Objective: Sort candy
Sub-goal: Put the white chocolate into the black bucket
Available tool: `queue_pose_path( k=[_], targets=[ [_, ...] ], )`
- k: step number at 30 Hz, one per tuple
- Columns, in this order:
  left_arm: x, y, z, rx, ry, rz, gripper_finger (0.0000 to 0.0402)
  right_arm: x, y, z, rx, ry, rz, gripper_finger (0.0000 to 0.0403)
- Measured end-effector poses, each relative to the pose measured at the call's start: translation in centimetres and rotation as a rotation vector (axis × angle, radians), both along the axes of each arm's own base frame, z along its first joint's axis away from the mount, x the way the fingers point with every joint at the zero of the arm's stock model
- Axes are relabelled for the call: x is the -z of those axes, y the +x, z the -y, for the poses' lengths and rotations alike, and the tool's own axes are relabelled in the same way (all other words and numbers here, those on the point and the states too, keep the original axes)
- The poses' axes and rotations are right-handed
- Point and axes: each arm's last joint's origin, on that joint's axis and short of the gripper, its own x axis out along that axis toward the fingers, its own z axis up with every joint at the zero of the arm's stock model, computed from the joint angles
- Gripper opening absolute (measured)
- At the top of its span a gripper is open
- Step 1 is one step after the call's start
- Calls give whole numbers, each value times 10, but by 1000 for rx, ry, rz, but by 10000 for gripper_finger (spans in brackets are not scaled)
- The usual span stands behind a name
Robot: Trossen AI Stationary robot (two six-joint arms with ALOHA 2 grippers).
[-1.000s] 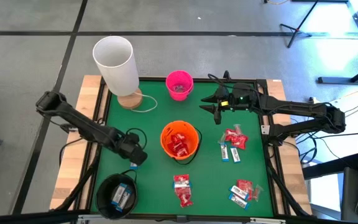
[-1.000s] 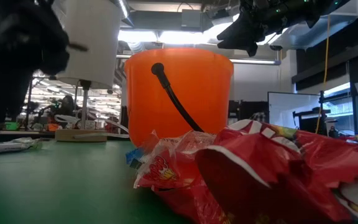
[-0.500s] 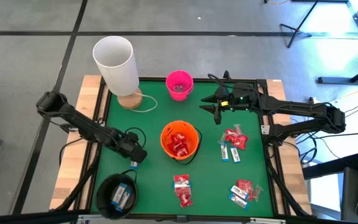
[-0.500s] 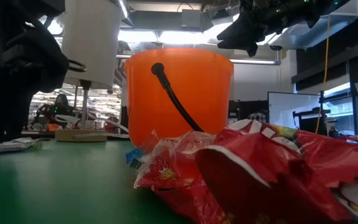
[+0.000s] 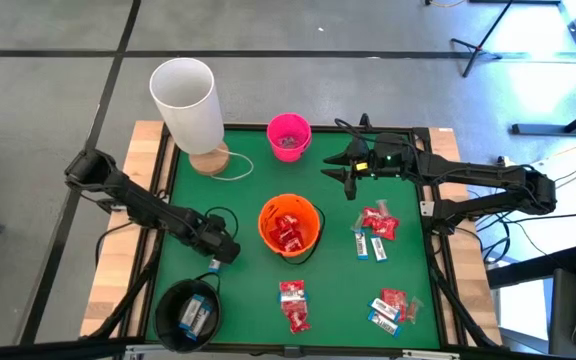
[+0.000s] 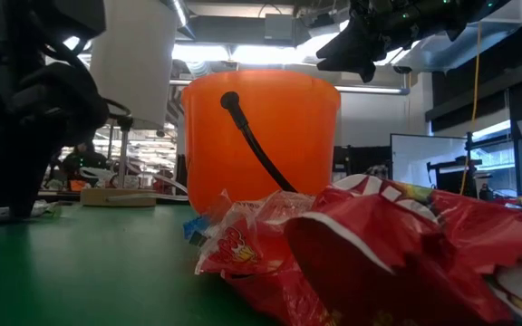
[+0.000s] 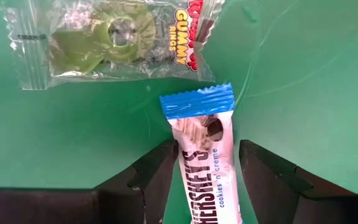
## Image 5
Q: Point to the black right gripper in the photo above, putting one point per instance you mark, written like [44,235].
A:
[383,157]

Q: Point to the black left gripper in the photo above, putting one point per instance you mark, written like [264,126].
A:
[215,242]

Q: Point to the clear candy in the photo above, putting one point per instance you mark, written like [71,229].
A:
[382,206]
[294,143]
[284,141]
[413,310]

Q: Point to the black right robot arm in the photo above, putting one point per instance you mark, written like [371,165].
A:
[468,172]

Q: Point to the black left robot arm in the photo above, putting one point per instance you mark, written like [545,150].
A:
[138,202]

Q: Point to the black curved clamp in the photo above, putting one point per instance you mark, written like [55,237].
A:
[365,120]

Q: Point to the pink plastic bucket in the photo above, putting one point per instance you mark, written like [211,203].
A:
[288,155]

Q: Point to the orange plastic bucket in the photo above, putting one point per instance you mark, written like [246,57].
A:
[303,215]

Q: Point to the green table mat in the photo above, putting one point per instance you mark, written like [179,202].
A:
[248,175]

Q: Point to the black plastic bucket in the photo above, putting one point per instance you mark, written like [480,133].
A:
[168,320]

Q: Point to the white lamp with wooden base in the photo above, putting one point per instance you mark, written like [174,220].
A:
[185,105]

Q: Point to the white power strip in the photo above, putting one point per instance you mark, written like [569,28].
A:
[503,161]

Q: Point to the black tripod stand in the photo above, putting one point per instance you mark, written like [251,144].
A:
[475,49]

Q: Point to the silver aluminium profile bar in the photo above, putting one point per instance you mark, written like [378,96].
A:
[430,354]

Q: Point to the dark office desk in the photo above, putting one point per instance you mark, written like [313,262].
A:
[563,310]

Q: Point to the white mounting bracket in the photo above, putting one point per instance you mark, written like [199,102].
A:
[427,208]

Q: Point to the black table-level camera box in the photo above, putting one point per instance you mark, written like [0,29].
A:
[292,352]

